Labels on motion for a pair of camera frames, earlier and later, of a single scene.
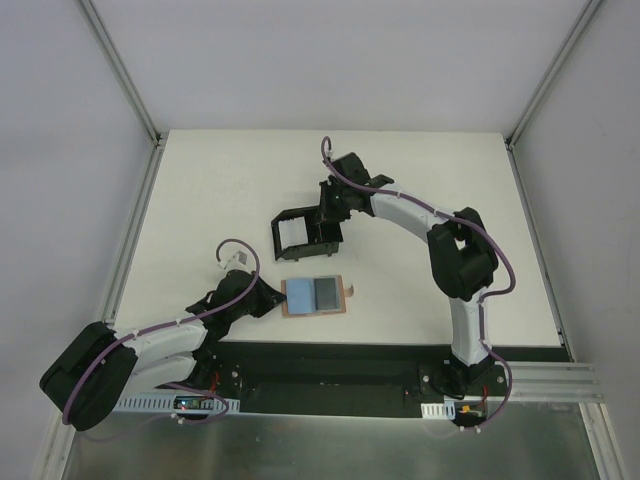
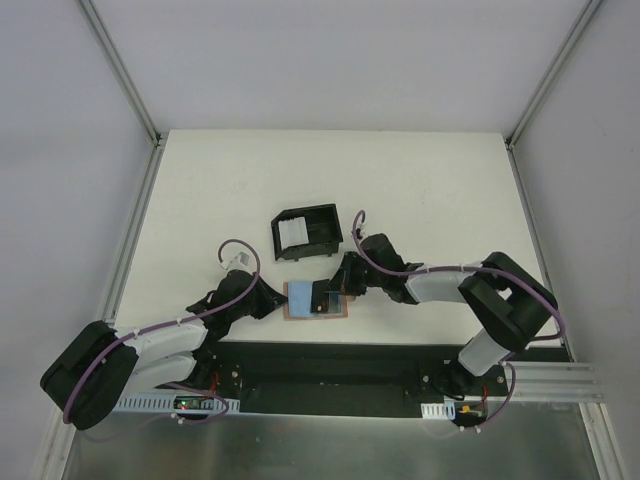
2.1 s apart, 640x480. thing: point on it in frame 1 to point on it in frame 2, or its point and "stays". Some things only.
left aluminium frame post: x=155 y=137 stays
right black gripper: x=325 y=206 to x=343 y=276
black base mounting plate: x=363 y=379 stays
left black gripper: x=261 y=295 stays
